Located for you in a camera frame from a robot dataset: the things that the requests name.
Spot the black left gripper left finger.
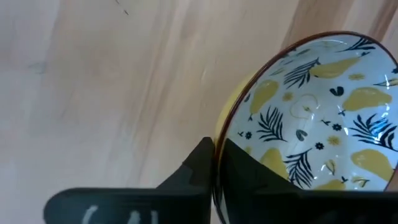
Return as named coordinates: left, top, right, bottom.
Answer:
left=43, top=137, right=216, bottom=224

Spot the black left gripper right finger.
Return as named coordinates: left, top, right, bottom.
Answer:
left=218, top=139, right=398, bottom=224

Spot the yellow pear-print ceramic bowl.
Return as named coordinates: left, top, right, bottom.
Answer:
left=213, top=30, right=398, bottom=224

